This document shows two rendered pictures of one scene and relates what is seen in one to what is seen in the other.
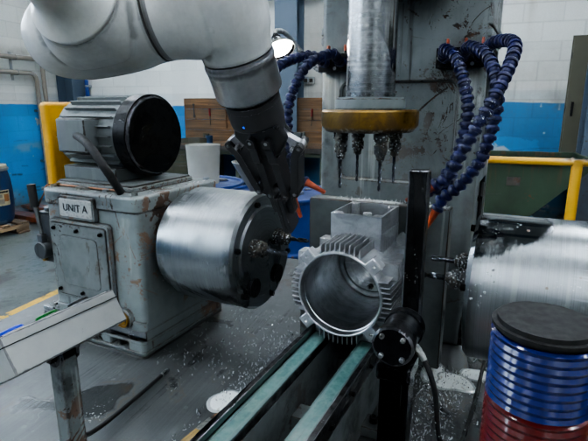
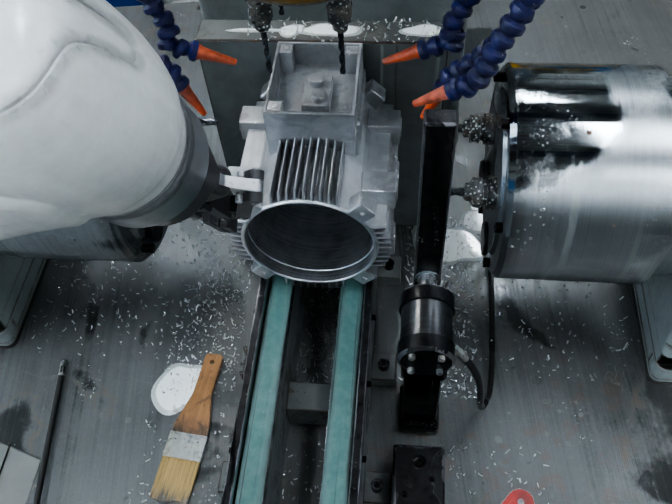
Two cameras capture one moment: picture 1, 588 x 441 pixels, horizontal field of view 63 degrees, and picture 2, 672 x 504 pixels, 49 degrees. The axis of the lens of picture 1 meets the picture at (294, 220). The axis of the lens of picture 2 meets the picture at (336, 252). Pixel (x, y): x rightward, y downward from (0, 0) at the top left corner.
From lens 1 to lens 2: 0.47 m
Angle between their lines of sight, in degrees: 43
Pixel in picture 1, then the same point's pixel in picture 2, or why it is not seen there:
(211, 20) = (81, 209)
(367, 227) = (330, 129)
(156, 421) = (101, 460)
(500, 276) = (553, 217)
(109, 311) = (16, 474)
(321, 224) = (227, 78)
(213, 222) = not seen: hidden behind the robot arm
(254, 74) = (172, 195)
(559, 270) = (631, 200)
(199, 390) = (130, 382)
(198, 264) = (57, 242)
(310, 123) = not seen: outside the picture
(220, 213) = not seen: hidden behind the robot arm
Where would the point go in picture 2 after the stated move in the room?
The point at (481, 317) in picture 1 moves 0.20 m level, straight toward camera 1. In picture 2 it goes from (524, 262) to (551, 439)
